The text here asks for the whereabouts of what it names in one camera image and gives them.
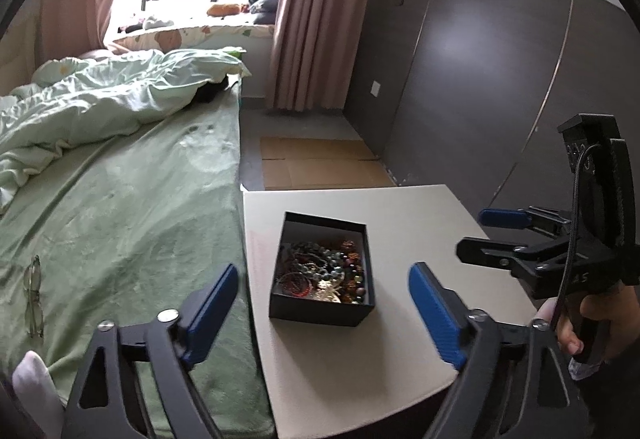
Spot light green blanket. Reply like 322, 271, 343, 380
0, 48, 252, 215

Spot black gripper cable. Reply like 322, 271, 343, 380
554, 144, 599, 331

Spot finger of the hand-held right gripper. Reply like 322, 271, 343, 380
477, 206, 572, 233
456, 236, 540, 271

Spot black jewelry box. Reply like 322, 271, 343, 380
269, 212, 377, 329

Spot pile of jewelry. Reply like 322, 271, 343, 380
275, 239, 374, 306

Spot dark grey wardrobe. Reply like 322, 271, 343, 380
345, 0, 640, 240

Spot bear print cushion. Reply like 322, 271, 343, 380
111, 22, 277, 54

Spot bed with green sheet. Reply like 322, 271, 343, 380
0, 72, 277, 439

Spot flattened cardboard sheet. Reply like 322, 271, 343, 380
260, 136, 401, 192

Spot eyeglasses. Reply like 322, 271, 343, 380
22, 255, 46, 339

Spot person's right hand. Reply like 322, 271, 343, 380
532, 285, 640, 362

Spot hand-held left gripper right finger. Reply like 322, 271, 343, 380
407, 261, 574, 439

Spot person's white sock foot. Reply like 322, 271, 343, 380
11, 350, 67, 439

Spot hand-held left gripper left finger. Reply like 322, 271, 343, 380
62, 262, 240, 439

